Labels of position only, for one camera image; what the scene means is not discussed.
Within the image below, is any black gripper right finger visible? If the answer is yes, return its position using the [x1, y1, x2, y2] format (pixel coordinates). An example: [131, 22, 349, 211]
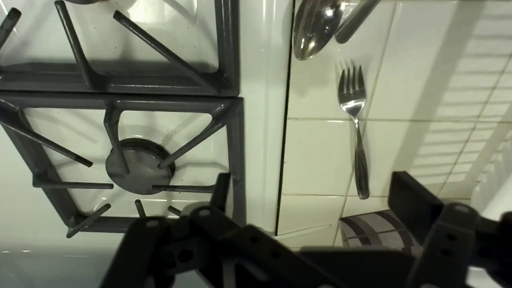
[387, 169, 512, 288]

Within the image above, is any silver metal spoon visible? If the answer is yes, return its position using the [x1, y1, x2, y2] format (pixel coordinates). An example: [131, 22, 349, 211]
[291, 0, 346, 62]

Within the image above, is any silver metal knife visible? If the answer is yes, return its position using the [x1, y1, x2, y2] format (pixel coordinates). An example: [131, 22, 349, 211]
[333, 0, 384, 46]

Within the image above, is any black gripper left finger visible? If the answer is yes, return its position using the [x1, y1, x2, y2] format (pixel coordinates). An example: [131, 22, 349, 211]
[98, 171, 349, 288]

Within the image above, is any grey burner cap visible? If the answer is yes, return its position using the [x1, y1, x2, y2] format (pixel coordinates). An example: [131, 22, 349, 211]
[104, 136, 178, 197]

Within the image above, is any white gas stove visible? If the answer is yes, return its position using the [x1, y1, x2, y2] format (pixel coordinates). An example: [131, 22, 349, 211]
[0, 0, 294, 288]

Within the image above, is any black stove grate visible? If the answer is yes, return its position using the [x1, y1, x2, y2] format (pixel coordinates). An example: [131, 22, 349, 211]
[0, 94, 248, 240]
[0, 0, 242, 99]

